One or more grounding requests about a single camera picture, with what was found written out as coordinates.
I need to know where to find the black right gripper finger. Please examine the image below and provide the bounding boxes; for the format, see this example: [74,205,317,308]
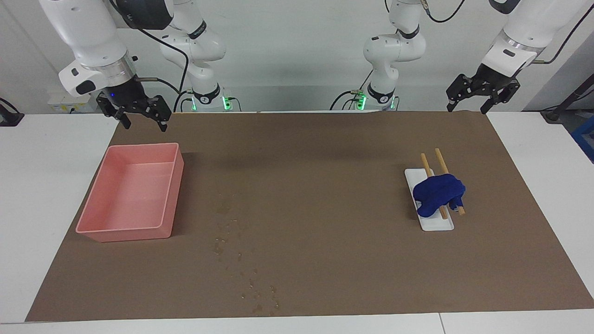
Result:
[141,95,173,133]
[96,92,132,131]

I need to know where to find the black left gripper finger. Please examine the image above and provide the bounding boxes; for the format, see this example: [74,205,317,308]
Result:
[446,74,473,113]
[480,79,521,115]

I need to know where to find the blue towel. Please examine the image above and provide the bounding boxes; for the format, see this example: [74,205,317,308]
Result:
[413,173,466,218]

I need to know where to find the white towel rack base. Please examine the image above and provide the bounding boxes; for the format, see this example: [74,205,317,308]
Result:
[404,168,455,232]

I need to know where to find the spilled water drops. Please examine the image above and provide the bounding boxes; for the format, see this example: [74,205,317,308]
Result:
[211,195,282,314]

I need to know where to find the white power strip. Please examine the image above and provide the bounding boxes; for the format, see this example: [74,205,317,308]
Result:
[48,91,99,114]

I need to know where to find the black tripod stand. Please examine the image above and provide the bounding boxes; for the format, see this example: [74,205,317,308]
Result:
[542,74,594,124]

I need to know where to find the wooden rack rod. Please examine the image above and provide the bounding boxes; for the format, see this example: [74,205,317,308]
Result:
[435,148,466,216]
[420,153,449,220]

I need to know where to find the pink plastic bin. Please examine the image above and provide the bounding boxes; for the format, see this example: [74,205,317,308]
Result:
[76,142,185,243]

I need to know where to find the blue box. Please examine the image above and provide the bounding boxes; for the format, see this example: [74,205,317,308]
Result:
[571,116,594,163]

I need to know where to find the black clamp stand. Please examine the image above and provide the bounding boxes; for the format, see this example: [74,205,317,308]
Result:
[0,97,25,127]

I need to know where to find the brown table mat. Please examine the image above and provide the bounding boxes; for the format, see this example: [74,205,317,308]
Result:
[25,110,594,322]

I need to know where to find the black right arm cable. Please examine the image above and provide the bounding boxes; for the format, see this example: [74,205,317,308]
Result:
[109,0,192,112]

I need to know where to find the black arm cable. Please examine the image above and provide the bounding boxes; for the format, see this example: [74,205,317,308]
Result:
[420,0,594,65]
[109,0,192,112]

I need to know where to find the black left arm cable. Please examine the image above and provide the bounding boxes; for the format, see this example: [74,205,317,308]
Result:
[420,0,594,65]

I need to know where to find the black base cable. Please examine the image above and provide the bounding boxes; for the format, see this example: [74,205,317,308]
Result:
[329,70,374,111]

